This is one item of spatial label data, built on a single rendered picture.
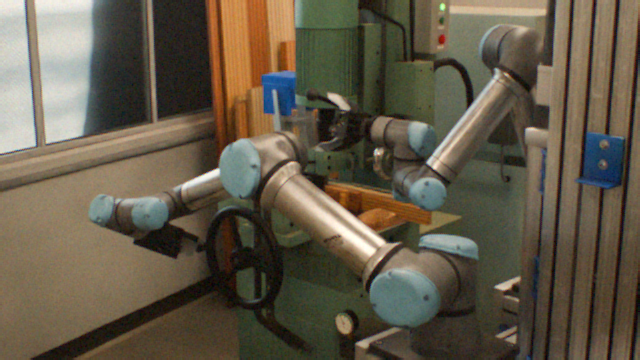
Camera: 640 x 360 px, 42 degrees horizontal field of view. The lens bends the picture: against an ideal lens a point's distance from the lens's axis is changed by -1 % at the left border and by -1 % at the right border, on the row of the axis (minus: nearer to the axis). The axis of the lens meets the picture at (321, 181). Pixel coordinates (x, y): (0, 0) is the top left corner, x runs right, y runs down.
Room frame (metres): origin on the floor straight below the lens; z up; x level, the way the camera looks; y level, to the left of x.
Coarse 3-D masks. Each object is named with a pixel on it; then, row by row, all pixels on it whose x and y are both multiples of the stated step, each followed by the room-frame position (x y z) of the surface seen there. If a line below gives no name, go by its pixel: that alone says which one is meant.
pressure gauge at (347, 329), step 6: (342, 312) 2.05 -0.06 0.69; (348, 312) 2.04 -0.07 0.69; (354, 312) 2.05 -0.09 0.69; (336, 318) 2.06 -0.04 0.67; (342, 318) 2.05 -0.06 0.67; (348, 318) 2.03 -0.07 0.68; (354, 318) 2.03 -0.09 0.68; (336, 324) 2.06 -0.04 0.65; (342, 324) 2.05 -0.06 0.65; (348, 324) 2.03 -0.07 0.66; (354, 324) 2.03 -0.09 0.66; (342, 330) 2.05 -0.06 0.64; (348, 330) 2.03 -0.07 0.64; (354, 330) 2.03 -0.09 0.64; (348, 336) 2.06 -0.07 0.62
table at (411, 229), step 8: (224, 200) 2.43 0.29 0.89; (232, 200) 2.41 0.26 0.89; (240, 200) 2.39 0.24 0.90; (400, 224) 2.15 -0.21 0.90; (408, 224) 2.17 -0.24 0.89; (416, 224) 2.20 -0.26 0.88; (248, 232) 2.23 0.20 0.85; (296, 232) 2.17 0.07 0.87; (304, 232) 2.17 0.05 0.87; (376, 232) 2.07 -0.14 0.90; (384, 232) 2.09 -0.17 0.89; (392, 232) 2.12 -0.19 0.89; (400, 232) 2.15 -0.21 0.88; (408, 232) 2.18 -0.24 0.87; (416, 232) 2.20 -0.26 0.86; (280, 240) 2.15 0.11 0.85; (288, 240) 2.13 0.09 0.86; (296, 240) 2.15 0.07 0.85; (304, 240) 2.17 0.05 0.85; (392, 240) 2.12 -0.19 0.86; (400, 240) 2.15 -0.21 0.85; (408, 240) 2.18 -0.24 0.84
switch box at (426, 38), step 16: (416, 0) 2.51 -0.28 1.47; (432, 0) 2.48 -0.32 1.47; (448, 0) 2.54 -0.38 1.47; (416, 16) 2.51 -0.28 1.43; (432, 16) 2.48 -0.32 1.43; (448, 16) 2.54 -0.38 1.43; (416, 32) 2.51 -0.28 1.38; (432, 32) 2.48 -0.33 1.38; (448, 32) 2.54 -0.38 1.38; (416, 48) 2.51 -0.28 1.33; (432, 48) 2.48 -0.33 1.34; (448, 48) 2.54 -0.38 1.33
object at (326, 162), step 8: (312, 152) 2.35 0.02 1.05; (320, 152) 2.33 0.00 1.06; (328, 152) 2.34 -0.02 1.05; (336, 152) 2.37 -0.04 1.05; (344, 152) 2.39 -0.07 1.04; (312, 160) 2.35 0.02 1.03; (320, 160) 2.33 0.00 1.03; (328, 160) 2.34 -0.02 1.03; (336, 160) 2.36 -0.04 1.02; (344, 160) 2.39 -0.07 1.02; (312, 168) 2.35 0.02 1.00; (320, 168) 2.33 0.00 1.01; (328, 168) 2.33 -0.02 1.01; (336, 168) 2.36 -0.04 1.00; (344, 168) 2.39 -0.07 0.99
